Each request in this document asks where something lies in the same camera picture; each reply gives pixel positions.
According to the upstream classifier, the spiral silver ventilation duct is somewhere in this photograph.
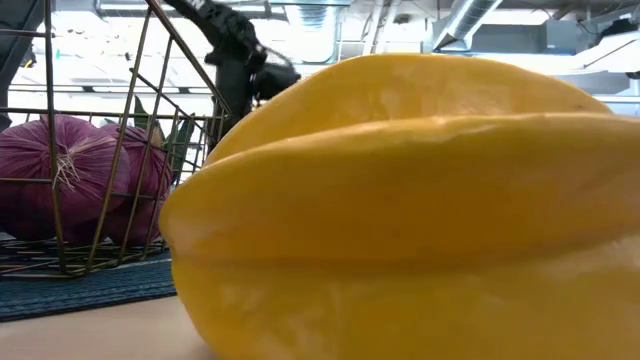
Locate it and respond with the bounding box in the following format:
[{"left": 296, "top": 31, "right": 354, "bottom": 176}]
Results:
[{"left": 432, "top": 0, "right": 504, "bottom": 51}]

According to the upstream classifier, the corrugated silver ventilation duct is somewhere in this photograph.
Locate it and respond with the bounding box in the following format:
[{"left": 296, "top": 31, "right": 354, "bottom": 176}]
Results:
[{"left": 282, "top": 0, "right": 351, "bottom": 65}]

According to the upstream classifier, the artificial plant in white pot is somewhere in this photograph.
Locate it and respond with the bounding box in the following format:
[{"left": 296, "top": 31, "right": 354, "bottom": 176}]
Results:
[{"left": 132, "top": 94, "right": 196, "bottom": 171}]

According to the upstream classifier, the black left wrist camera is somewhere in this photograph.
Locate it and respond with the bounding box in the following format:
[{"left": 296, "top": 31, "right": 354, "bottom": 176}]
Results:
[{"left": 253, "top": 60, "right": 303, "bottom": 102}]

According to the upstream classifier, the dark blue round placemat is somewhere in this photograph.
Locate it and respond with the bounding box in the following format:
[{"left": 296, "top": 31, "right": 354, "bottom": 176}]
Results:
[{"left": 0, "top": 257, "right": 177, "bottom": 324}]

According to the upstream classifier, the yellow starfruit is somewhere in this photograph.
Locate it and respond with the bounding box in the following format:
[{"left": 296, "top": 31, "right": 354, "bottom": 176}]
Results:
[{"left": 158, "top": 53, "right": 640, "bottom": 360}]

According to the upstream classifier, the metal wire basket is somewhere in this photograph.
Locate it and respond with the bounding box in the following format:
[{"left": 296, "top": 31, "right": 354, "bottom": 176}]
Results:
[{"left": 0, "top": 0, "right": 234, "bottom": 279}]

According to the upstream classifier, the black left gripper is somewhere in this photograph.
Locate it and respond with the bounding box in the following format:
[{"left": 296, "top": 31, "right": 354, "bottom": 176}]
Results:
[{"left": 204, "top": 7, "right": 264, "bottom": 151}]

